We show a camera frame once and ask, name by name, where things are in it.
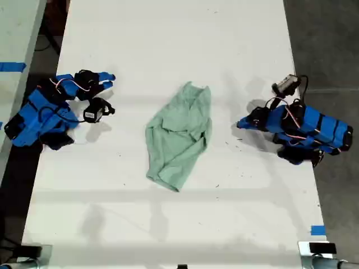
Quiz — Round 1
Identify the black camera box with label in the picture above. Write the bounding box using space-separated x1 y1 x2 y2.
82 97 116 124

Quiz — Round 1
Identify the black camera stalk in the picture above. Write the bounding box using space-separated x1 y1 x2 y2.
264 94 284 112

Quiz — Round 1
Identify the pale green T-shirt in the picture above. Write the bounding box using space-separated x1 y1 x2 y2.
145 81 213 193

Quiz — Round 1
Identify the black and grey camera box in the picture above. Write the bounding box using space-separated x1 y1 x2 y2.
271 74 302 96

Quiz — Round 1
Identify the thick black camera cable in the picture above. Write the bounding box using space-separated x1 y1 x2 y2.
297 75 310 102

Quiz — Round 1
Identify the small black box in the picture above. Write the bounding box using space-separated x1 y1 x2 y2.
20 244 43 257
309 242 337 255

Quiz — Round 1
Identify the long blue tape strip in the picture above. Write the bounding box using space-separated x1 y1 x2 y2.
0 62 27 73

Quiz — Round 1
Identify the black floor cable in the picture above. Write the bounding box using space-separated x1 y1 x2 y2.
34 30 62 56
0 237 22 262

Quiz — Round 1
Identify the metal table bracket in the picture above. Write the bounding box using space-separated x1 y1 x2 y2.
297 240 338 269
16 244 53 269

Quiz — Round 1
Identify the grey metal pipe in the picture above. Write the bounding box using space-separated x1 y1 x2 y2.
310 255 359 269

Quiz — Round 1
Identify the pale side table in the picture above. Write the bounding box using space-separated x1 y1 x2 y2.
0 0 48 180

